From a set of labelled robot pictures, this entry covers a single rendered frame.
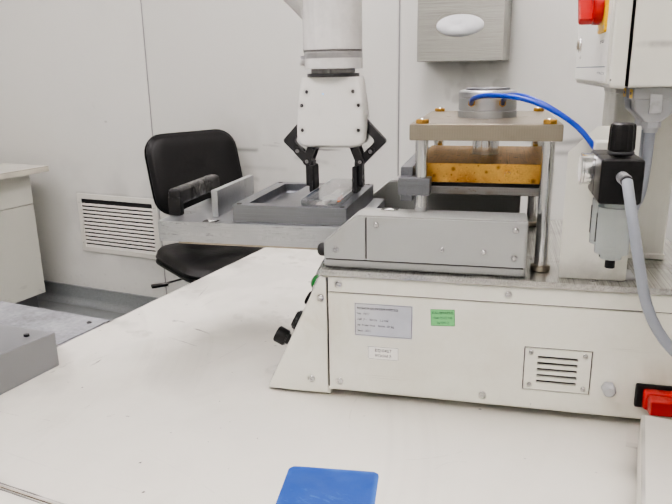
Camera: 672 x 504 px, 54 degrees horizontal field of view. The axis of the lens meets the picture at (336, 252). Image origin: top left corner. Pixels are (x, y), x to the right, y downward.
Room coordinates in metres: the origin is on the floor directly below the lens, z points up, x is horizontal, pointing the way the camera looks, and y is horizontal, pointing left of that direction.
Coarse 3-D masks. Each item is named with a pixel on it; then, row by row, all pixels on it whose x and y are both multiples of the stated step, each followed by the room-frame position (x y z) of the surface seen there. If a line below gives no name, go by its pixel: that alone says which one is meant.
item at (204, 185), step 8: (208, 176) 1.08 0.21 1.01; (216, 176) 1.09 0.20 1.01; (184, 184) 1.00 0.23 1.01; (192, 184) 1.01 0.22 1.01; (200, 184) 1.03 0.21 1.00; (208, 184) 1.06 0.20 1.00; (216, 184) 1.09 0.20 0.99; (168, 192) 0.96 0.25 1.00; (176, 192) 0.96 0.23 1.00; (184, 192) 0.97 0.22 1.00; (192, 192) 1.00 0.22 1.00; (200, 192) 1.02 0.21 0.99; (208, 192) 1.06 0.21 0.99; (168, 200) 0.96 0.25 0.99; (176, 200) 0.96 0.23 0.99; (184, 200) 0.97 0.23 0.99; (176, 208) 0.96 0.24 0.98
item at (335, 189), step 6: (330, 180) 1.05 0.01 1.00; (336, 180) 1.05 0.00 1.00; (342, 180) 1.05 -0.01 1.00; (348, 180) 1.05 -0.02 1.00; (324, 186) 1.00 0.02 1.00; (330, 186) 0.99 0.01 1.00; (336, 186) 0.99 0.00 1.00; (342, 186) 0.99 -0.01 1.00; (348, 186) 0.99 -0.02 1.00; (312, 192) 0.94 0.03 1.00; (318, 192) 0.94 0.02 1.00; (324, 192) 0.94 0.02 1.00; (330, 192) 0.94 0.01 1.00; (336, 192) 0.94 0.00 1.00; (342, 192) 0.94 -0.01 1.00; (306, 198) 0.90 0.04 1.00; (312, 198) 0.90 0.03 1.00; (318, 198) 0.90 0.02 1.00; (324, 198) 0.90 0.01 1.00; (330, 198) 0.90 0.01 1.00; (336, 198) 0.90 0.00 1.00
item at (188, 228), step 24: (216, 192) 0.94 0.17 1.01; (240, 192) 1.03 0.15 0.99; (168, 216) 0.95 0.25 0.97; (192, 216) 0.95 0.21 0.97; (216, 216) 0.94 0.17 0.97; (168, 240) 0.92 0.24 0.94; (192, 240) 0.91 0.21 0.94; (216, 240) 0.91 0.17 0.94; (240, 240) 0.90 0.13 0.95; (264, 240) 0.89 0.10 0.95; (288, 240) 0.88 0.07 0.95; (312, 240) 0.87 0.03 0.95
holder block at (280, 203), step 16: (272, 192) 1.02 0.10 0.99; (288, 192) 1.08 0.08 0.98; (304, 192) 1.00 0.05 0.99; (368, 192) 1.02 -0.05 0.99; (240, 208) 0.91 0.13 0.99; (256, 208) 0.90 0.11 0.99; (272, 208) 0.90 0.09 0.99; (288, 208) 0.89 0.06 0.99; (304, 208) 0.88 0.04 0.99; (320, 208) 0.88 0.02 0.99; (336, 208) 0.87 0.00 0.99; (352, 208) 0.91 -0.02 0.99; (304, 224) 0.88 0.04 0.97; (320, 224) 0.88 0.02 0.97; (336, 224) 0.87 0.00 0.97
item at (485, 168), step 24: (480, 144) 0.91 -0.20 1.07; (432, 168) 0.84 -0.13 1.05; (456, 168) 0.83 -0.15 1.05; (480, 168) 0.83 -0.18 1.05; (504, 168) 0.82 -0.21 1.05; (528, 168) 0.81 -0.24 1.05; (432, 192) 0.84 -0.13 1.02; (456, 192) 0.83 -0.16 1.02; (480, 192) 0.83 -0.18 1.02; (504, 192) 0.82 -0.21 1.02; (528, 192) 0.81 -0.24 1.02
